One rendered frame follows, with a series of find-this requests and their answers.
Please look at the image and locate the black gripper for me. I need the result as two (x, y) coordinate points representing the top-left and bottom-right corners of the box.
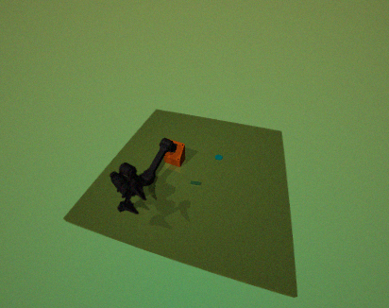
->
(116, 177), (146, 214)

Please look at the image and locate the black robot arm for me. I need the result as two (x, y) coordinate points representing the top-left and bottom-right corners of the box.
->
(110, 138), (177, 187)

